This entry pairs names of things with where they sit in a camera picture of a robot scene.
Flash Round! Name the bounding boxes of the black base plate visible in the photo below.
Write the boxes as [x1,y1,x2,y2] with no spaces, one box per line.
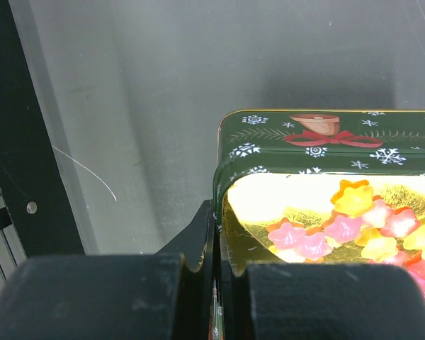
[0,1,84,256]

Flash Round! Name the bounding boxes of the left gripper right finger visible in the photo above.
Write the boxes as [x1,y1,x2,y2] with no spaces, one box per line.
[220,237,425,339]

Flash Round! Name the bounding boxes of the green tin translucent star candies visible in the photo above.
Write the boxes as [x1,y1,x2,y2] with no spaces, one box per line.
[213,109,425,339]

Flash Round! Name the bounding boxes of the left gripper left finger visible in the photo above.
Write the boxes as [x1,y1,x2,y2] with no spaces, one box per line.
[0,200,215,339]

